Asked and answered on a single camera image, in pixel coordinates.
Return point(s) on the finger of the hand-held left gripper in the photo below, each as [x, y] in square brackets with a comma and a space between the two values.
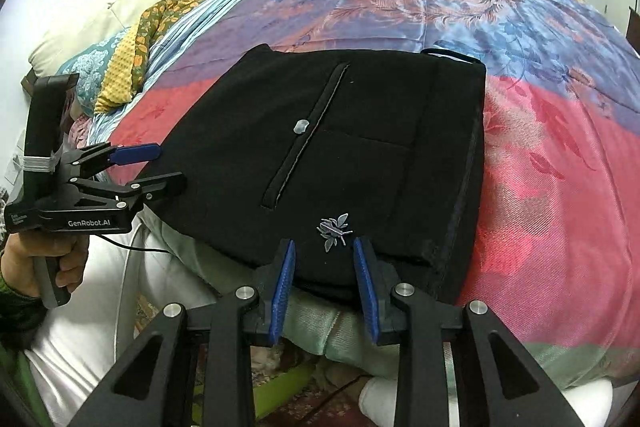
[160, 183]
[137, 153]

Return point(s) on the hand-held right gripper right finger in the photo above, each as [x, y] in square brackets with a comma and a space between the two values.
[367, 292]

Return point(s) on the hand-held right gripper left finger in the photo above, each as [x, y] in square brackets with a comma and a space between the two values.
[282, 292]

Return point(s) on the black pants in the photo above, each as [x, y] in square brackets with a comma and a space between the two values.
[375, 182]

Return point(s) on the person's left forearm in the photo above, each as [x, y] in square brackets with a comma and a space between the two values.
[15, 312]

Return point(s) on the person's left hand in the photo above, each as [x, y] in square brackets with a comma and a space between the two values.
[20, 267]

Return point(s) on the pink cloth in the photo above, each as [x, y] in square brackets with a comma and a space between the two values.
[80, 129]

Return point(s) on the yellow dotted cloth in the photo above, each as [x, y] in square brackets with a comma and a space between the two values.
[117, 77]

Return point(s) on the teal floral pillow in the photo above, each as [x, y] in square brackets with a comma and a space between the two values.
[87, 67]

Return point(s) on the patterned floor rug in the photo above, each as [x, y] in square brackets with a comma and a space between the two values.
[345, 399]

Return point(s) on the cream pillow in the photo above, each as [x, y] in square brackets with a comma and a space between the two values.
[100, 22]

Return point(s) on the person's left leg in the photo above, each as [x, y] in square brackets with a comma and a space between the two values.
[100, 332]

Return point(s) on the green orange floral blanket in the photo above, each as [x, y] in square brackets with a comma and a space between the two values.
[165, 17]

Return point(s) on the person's green jacket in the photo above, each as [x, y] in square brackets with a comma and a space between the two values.
[20, 387]

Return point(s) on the patchwork satin quilt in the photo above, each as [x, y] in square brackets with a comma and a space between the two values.
[525, 157]

